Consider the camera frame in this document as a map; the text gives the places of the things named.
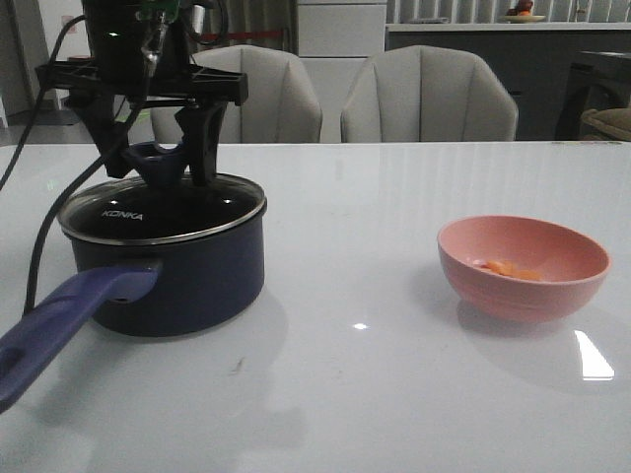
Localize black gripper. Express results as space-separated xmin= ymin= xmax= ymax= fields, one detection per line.
xmin=36 ymin=1 xmax=247 ymax=186

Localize glass pot lid blue knob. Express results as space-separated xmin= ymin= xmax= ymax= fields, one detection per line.
xmin=56 ymin=140 xmax=268 ymax=245

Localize orange ham slices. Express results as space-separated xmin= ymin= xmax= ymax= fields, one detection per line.
xmin=474 ymin=259 xmax=542 ymax=281

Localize pink plastic bowl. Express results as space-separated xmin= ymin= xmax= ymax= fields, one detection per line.
xmin=437 ymin=215 xmax=611 ymax=322

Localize red barrier tape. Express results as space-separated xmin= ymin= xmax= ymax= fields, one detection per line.
xmin=223 ymin=30 xmax=286 ymax=40

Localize grey upholstered chair left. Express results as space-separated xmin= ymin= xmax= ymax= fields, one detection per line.
xmin=150 ymin=44 xmax=324 ymax=145

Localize grey upholstered chair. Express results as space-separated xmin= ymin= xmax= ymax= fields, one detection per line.
xmin=150 ymin=44 xmax=324 ymax=145
xmin=340 ymin=45 xmax=519 ymax=143

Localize grey curtain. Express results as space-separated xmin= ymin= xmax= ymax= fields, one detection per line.
xmin=225 ymin=0 xmax=297 ymax=53

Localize white drawer cabinet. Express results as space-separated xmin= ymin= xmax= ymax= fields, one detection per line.
xmin=297 ymin=1 xmax=386 ymax=102

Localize grey upholstered chair right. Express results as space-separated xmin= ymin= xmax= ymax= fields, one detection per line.
xmin=340 ymin=45 xmax=519 ymax=143

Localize fruit plate on counter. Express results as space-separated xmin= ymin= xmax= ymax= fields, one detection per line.
xmin=498 ymin=0 xmax=546 ymax=24

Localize dark grey sideboard counter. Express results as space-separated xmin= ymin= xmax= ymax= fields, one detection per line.
xmin=386 ymin=22 xmax=630 ymax=141

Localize beige cushion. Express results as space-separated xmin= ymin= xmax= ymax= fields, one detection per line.
xmin=581 ymin=107 xmax=631 ymax=142

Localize blue saucepan with handle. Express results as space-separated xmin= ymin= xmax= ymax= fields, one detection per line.
xmin=1 ymin=216 xmax=264 ymax=410

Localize black cable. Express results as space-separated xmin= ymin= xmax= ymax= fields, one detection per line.
xmin=0 ymin=13 xmax=149 ymax=314

